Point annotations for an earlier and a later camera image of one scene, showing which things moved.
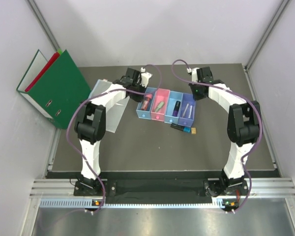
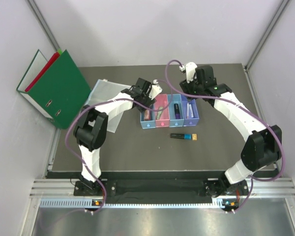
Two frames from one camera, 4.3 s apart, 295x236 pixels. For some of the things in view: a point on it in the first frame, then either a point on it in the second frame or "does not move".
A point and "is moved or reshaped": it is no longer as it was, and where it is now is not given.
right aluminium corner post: (266, 34) does not move
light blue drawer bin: (146, 114) is moved or reshaped
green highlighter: (160, 106) → (159, 114)
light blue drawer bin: (173, 108) is moved or reshaped
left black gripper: (137, 99) → (149, 102)
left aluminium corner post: (42, 20) does not move
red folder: (43, 72) does not move
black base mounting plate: (210, 187) does not move
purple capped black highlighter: (176, 108) is moved or reshaped
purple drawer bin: (187, 111) is moved or reshaped
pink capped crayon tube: (148, 97) is moved or reshaped
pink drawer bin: (160, 104) is moved or reshaped
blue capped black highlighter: (187, 129) → (183, 136)
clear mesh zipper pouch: (113, 114) does not move
